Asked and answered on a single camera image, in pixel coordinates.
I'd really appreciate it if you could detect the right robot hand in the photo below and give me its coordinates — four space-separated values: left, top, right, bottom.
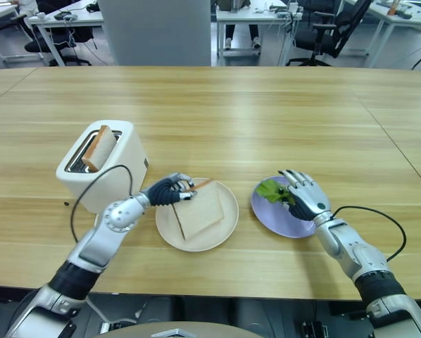
276 169 332 222

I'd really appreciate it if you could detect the bread slice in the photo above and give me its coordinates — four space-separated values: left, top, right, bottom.
171 178 225 242
81 125 118 173

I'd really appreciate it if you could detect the person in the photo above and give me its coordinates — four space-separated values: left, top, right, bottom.
217 0 268 51

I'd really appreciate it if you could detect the purple plate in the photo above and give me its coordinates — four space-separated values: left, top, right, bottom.
251 175 319 239

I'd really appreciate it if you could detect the green lettuce leaf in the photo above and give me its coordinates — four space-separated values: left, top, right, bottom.
255 179 296 207

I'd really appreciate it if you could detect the robot body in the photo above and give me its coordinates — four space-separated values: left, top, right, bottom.
100 320 257 338

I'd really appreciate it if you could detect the black cable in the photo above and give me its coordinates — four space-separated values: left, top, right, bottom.
70 164 134 244
330 206 408 263

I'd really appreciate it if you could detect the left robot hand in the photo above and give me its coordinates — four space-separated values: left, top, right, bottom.
146 172 200 206

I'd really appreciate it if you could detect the black office chair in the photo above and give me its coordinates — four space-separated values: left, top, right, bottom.
23 20 96 67
286 0 373 68

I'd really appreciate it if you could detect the cream plate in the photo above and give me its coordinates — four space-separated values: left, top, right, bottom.
155 177 239 253

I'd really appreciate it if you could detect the cream toaster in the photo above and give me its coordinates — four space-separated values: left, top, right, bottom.
55 120 149 214

